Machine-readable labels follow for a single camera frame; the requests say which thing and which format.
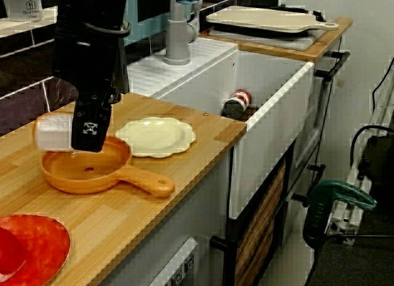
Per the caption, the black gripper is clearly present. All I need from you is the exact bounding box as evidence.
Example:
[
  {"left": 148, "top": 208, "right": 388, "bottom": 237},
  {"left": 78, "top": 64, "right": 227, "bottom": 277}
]
[{"left": 52, "top": 21, "right": 129, "bottom": 154}]

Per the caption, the cream scalloped plate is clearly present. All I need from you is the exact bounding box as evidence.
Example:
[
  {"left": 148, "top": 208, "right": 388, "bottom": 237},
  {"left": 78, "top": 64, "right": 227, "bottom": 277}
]
[{"left": 115, "top": 116, "right": 197, "bottom": 159}]

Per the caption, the orange toy frying pan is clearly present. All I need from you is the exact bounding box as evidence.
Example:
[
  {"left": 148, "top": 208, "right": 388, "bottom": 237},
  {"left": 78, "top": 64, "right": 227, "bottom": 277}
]
[{"left": 41, "top": 135, "right": 175, "bottom": 197}]

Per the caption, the dark tiled backsplash shelf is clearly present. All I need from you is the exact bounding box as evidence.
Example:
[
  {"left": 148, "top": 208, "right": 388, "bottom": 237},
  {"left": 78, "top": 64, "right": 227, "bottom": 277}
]
[{"left": 0, "top": 0, "right": 130, "bottom": 136}]

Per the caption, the long wooden countertop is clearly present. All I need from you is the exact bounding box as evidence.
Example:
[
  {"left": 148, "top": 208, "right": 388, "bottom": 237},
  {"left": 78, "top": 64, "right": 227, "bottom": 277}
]
[{"left": 0, "top": 88, "right": 247, "bottom": 286}]

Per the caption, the red plate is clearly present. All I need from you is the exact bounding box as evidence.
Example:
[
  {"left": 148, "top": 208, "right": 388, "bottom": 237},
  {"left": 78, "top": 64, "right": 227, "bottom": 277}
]
[{"left": 0, "top": 214, "right": 71, "bottom": 286}]

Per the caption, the grey toy faucet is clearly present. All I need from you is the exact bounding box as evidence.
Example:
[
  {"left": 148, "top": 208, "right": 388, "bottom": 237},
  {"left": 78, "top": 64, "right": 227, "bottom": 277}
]
[{"left": 163, "top": 0, "right": 203, "bottom": 66}]

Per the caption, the white toy kitchen cabinet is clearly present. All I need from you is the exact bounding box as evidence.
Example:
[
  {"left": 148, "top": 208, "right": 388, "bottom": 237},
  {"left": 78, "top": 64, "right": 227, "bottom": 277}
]
[{"left": 101, "top": 33, "right": 347, "bottom": 286}]

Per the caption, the red round toy food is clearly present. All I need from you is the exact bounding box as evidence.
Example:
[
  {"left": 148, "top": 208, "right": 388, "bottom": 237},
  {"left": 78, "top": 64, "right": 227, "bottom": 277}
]
[{"left": 0, "top": 226, "right": 27, "bottom": 276}]

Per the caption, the white jar with print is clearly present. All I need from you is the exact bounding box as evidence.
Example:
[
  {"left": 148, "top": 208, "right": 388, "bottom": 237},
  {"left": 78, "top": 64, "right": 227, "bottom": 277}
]
[{"left": 2, "top": 0, "right": 42, "bottom": 22}]

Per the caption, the red toy tomato can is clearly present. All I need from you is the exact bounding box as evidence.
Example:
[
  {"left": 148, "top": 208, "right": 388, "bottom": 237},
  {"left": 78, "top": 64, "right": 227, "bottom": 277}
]
[{"left": 222, "top": 89, "right": 252, "bottom": 119}]

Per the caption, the grey toy dishwasher front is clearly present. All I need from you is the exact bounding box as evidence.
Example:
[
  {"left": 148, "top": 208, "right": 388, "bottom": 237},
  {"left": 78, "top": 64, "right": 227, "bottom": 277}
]
[{"left": 147, "top": 236, "right": 199, "bottom": 286}]

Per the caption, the white toy sink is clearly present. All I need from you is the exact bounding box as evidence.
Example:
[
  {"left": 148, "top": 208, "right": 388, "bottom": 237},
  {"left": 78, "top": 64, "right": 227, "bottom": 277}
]
[{"left": 126, "top": 36, "right": 315, "bottom": 220}]

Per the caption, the wooden slat drawer front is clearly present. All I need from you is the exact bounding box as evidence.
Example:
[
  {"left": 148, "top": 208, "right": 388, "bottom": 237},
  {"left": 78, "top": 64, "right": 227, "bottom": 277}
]
[{"left": 235, "top": 161, "right": 287, "bottom": 286}]

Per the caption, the cream cutting board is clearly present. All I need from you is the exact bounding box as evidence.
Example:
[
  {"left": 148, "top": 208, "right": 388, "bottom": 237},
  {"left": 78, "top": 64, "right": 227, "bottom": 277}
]
[{"left": 205, "top": 5, "right": 339, "bottom": 34}]

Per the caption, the grey stove tray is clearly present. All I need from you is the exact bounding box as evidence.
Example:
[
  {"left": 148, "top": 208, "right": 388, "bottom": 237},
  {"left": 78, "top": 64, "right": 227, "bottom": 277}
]
[{"left": 204, "top": 26, "right": 327, "bottom": 52}]

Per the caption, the green power tool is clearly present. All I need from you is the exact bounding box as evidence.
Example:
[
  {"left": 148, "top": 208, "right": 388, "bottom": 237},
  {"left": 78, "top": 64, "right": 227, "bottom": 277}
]
[{"left": 303, "top": 178, "right": 378, "bottom": 247}]

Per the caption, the short wooden countertop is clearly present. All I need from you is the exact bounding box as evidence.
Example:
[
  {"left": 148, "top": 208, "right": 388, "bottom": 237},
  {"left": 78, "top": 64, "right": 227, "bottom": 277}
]
[{"left": 198, "top": 17, "right": 353, "bottom": 64}]

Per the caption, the black box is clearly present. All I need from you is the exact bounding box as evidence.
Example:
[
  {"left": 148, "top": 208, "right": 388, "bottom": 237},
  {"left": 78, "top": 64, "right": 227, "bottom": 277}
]
[{"left": 358, "top": 135, "right": 394, "bottom": 201}]

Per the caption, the black upright post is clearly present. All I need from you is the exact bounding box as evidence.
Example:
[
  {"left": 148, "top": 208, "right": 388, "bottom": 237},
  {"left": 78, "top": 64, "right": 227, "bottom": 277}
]
[{"left": 115, "top": 0, "right": 131, "bottom": 95}]

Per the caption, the black cabinet handle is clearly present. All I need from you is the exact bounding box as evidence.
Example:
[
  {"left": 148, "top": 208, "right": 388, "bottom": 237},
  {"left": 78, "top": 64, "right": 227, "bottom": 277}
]
[
  {"left": 209, "top": 235, "right": 238, "bottom": 286},
  {"left": 291, "top": 164, "right": 326, "bottom": 209},
  {"left": 313, "top": 50, "right": 351, "bottom": 82}
]

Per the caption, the thick black cable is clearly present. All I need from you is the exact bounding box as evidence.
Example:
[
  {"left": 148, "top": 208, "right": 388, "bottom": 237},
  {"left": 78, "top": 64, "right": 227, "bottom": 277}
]
[{"left": 350, "top": 124, "right": 394, "bottom": 176}]

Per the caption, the aluminium frame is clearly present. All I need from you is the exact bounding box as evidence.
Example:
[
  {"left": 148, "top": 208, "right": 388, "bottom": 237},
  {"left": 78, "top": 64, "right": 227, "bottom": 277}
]
[{"left": 326, "top": 79, "right": 394, "bottom": 245}]

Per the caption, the thin black cable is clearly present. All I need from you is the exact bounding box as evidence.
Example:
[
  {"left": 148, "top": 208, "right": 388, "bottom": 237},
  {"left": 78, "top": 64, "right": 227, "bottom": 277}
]
[{"left": 371, "top": 55, "right": 394, "bottom": 111}]

